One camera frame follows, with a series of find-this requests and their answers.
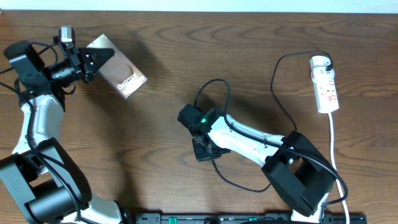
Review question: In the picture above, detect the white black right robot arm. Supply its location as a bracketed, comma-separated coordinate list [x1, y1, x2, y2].
[177, 104, 336, 223]

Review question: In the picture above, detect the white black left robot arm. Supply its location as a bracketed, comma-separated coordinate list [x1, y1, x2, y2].
[1, 36, 134, 223]

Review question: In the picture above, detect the white power strip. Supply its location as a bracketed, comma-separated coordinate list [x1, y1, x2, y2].
[310, 55, 339, 114]

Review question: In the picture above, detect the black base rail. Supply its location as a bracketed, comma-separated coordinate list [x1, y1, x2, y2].
[135, 212, 368, 224]

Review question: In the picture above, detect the black charger cable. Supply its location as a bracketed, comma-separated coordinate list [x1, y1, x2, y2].
[211, 50, 334, 194]

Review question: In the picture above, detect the white power strip cord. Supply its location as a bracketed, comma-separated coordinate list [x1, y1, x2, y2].
[328, 112, 351, 224]

